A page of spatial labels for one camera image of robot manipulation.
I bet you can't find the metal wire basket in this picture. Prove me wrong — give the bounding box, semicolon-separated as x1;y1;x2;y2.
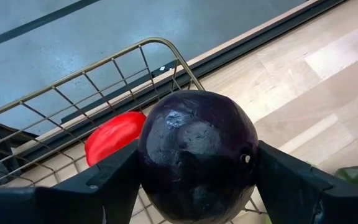
0;37;269;224

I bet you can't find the red bell pepper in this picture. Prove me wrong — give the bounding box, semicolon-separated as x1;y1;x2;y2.
84;111;147;168

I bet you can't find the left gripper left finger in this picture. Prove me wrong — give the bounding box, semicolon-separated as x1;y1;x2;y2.
0;139;142;224

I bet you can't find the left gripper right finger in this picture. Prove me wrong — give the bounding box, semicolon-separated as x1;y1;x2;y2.
255;139;358;224

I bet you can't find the purple round eggplant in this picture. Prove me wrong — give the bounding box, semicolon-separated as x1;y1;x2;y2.
136;90;260;224

